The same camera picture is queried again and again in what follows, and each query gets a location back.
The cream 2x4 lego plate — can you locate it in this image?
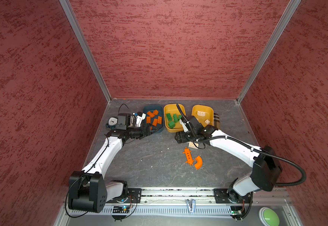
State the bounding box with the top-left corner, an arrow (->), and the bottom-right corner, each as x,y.
188,142 -> 198,149

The white 2x4 lego brick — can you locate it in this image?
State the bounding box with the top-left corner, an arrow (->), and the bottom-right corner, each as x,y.
197,111 -> 206,117

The orange 2x4 lego brick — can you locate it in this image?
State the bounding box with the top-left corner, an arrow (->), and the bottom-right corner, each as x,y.
147,111 -> 155,118

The green long lego brick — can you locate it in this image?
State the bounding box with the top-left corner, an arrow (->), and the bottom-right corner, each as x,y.
173,114 -> 179,123

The small green lego brick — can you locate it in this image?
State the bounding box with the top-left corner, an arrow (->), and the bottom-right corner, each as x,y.
168,121 -> 176,129

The orange long lego beam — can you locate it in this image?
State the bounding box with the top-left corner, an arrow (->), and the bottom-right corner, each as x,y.
183,147 -> 194,166

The green 2x4 lego brick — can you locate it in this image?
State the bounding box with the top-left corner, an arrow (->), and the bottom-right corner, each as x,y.
166,113 -> 173,122

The orange curved lego piece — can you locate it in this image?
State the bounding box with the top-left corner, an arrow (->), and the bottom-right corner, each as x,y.
194,156 -> 203,170

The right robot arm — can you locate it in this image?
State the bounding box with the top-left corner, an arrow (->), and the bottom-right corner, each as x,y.
175,116 -> 307,202

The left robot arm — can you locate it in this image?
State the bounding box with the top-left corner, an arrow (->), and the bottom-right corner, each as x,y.
65,125 -> 157,218

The plaid checkered box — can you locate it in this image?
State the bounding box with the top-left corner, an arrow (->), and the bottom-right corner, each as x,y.
213,113 -> 220,129

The right yellow container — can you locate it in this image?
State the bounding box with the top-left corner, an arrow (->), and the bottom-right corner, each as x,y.
192,105 -> 214,127

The yellow container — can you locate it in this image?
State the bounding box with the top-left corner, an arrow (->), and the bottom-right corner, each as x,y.
192,105 -> 214,127
164,104 -> 183,133

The dark teal container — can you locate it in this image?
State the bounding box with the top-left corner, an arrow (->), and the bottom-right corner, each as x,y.
143,105 -> 165,133

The small teal alarm clock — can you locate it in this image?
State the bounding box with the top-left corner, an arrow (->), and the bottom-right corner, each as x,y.
105,117 -> 118,131

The middle yellow container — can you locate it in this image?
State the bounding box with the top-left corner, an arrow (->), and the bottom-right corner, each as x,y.
164,104 -> 183,133

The green push button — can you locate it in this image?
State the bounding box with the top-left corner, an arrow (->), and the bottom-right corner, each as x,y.
259,207 -> 280,226

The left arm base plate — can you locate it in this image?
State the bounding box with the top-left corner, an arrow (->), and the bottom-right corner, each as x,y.
107,188 -> 142,204

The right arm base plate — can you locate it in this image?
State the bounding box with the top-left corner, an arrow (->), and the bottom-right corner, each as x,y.
213,188 -> 251,204

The aluminium front rail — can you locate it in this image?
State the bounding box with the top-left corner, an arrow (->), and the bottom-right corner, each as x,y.
63,186 -> 293,205

